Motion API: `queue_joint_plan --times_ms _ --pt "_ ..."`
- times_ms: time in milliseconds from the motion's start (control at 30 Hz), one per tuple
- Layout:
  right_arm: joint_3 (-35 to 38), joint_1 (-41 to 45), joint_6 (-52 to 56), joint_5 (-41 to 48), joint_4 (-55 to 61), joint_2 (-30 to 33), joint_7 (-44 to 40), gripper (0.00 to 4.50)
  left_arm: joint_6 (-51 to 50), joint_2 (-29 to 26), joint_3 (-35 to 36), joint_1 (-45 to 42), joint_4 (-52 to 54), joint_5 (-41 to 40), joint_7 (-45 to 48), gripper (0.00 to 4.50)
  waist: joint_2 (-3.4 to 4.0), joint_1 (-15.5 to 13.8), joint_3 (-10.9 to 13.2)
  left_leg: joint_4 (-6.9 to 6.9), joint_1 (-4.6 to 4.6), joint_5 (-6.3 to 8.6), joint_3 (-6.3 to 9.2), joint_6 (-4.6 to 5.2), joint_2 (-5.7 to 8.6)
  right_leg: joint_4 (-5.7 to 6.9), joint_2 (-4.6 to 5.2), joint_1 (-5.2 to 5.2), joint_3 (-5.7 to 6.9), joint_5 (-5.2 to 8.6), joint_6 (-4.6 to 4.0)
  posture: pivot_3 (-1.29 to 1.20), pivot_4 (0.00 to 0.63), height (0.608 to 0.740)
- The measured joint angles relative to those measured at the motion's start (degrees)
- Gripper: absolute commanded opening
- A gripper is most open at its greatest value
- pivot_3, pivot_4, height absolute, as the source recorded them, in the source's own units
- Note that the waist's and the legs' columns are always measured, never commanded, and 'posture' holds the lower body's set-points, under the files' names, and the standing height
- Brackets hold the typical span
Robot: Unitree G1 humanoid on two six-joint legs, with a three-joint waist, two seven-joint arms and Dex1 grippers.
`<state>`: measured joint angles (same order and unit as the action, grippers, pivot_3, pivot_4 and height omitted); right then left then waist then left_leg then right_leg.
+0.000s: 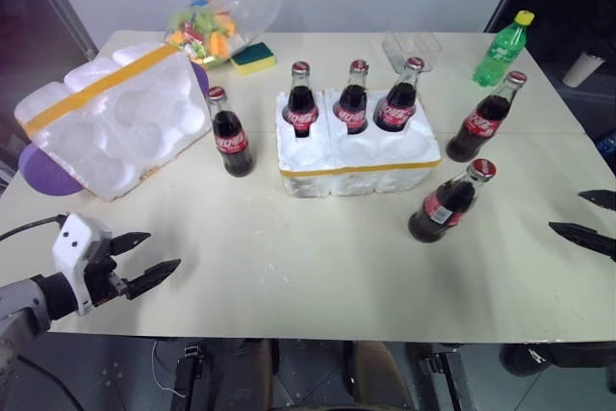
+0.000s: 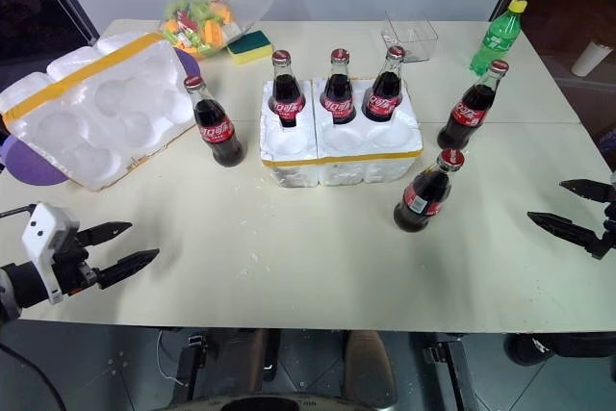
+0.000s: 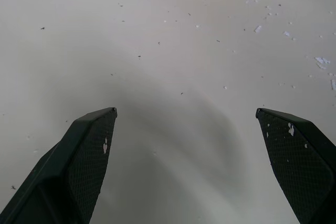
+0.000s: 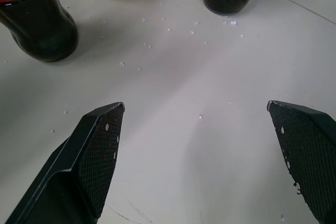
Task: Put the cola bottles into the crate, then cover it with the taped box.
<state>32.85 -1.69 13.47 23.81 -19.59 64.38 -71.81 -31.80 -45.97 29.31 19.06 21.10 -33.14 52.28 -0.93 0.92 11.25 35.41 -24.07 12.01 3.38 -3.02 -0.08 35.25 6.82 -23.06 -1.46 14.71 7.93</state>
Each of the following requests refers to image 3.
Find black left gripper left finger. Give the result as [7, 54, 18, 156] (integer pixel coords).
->
[0, 106, 118, 224]

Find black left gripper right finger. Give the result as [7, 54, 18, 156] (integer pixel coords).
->
[256, 108, 336, 224]

